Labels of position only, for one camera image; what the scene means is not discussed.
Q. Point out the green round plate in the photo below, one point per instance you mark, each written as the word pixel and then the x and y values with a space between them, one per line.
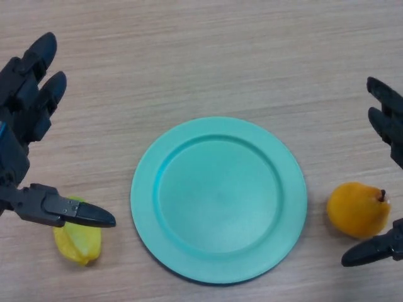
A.
pixel 218 201

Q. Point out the yellow starfruit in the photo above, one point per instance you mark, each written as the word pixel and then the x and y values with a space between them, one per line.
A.
pixel 78 242

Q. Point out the yellow pear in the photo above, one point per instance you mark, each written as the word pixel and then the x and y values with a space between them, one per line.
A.
pixel 357 210

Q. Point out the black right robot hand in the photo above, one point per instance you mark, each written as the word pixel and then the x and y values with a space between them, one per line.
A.
pixel 388 113

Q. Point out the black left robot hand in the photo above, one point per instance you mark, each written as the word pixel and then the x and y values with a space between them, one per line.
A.
pixel 22 126

